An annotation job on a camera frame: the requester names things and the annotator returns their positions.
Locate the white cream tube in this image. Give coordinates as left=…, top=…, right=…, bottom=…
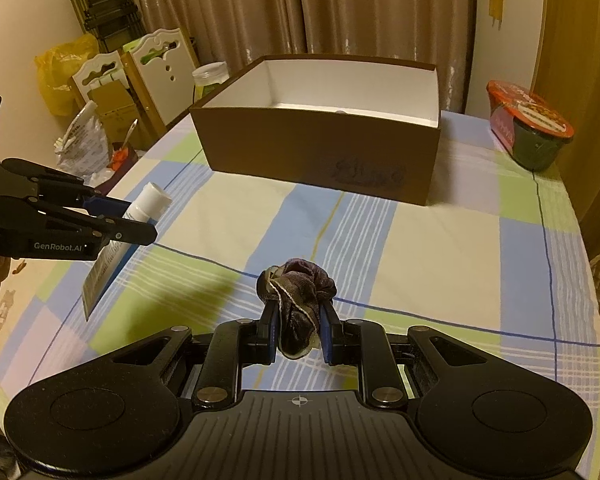
left=82, top=182, right=172, bottom=320

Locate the dark scrunchie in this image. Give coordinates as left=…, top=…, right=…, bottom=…
left=257, top=258, right=337, bottom=360

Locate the crumpled plastic bag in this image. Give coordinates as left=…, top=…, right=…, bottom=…
left=54, top=101, right=114, bottom=188

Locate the white chair back left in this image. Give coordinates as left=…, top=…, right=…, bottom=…
left=69, top=52, right=158, bottom=152

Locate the white chair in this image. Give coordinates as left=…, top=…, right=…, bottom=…
left=69, top=52, right=158, bottom=152
left=121, top=28, right=198, bottom=136

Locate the yellow plastic bag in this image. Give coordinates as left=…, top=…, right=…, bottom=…
left=34, top=34, right=99, bottom=117

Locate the white chair back right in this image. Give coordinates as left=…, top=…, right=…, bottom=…
left=121, top=28, right=198, bottom=136

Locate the white plastic jar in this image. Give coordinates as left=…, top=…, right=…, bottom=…
left=192, top=61, right=230, bottom=102

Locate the checkered tablecloth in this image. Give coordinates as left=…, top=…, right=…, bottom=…
left=0, top=113, right=600, bottom=479

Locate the black folding step ladder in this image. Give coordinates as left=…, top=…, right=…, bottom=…
left=70, top=0, right=146, bottom=53

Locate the brown cardboard box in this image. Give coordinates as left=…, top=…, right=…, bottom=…
left=190, top=54, right=441, bottom=206

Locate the beige curtain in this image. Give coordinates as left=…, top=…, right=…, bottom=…
left=140, top=0, right=477, bottom=112

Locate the red lid noodle cup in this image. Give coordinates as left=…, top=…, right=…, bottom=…
left=486, top=80, right=574, bottom=172

